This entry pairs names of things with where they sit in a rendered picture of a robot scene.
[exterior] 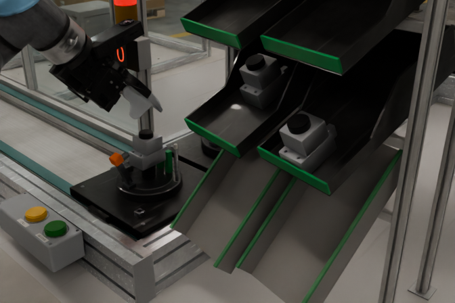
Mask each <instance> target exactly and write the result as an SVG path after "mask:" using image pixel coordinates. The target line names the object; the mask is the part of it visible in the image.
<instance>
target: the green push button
mask: <svg viewBox="0 0 455 303"><path fill-rule="evenodd" d="M66 230H67V226H66V223H65V222H64V221H62V220H54V221H51V222H49V223H47V224H46V225H45V227H44V231H45V234H46V235H47V236H50V237H55V236H59V235H62V234H63V233H65V232H66Z"/></svg>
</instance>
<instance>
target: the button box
mask: <svg viewBox="0 0 455 303"><path fill-rule="evenodd" d="M36 206H41V207H44V208H46V209H47V216H46V217H45V218H44V219H43V220H40V221H36V222H30V221H28V220H26V216H25V213H26V211H27V210H29V209H30V208H33V207H36ZM54 220H62V221H64V222H65V223H66V226H67V230H66V232H65V233H63V234H62V235H59V236H55V237H50V236H47V235H46V234H45V231H44V227H45V225H46V224H47V223H49V222H51V221H54ZM0 227H1V228H2V229H3V230H4V231H5V232H6V233H7V234H8V235H10V236H11V237H12V238H13V239H15V240H16V241H17V242H18V243H19V244H20V245H21V246H22V247H24V248H25V249H26V250H28V251H29V252H30V253H31V254H32V255H33V256H34V257H35V258H37V259H38V260H39V261H40V262H42V263H43V264H44V265H45V266H46V267H47V268H48V269H50V270H51V271H52V272H54V273H55V272H56V271H58V270H60V269H62V268H64V267H65V266H68V265H69V264H71V263H73V262H74V261H76V260H78V259H80V258H82V257H84V256H85V246H84V241H83V233H82V231H81V230H80V229H79V228H77V227H76V226H74V225H73V224H72V223H70V222H69V221H67V220H66V219H65V218H63V217H62V216H60V215H59V214H58V213H56V212H55V211H53V210H52V209H51V208H49V207H48V206H46V205H45V204H44V203H42V202H40V201H39V200H38V199H37V198H35V197H34V196H32V195H31V194H29V193H28V192H24V193H21V194H20V195H17V196H14V197H12V198H9V199H8V200H5V201H3V202H0Z"/></svg>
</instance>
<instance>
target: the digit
mask: <svg viewBox="0 0 455 303"><path fill-rule="evenodd" d="M114 60H115V61H117V62H118V63H119V64H121V65H123V66H126V67H128V66H127V51H126V45H124V46H122V47H121V48H119V49H117V50H116V51H114Z"/></svg>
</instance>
